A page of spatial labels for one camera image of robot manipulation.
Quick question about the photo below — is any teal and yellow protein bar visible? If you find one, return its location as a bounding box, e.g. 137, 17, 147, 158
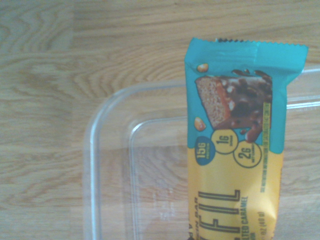
184, 37, 309, 240

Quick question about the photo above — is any clear plastic rectangular container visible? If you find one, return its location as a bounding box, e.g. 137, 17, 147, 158
82, 68, 320, 240

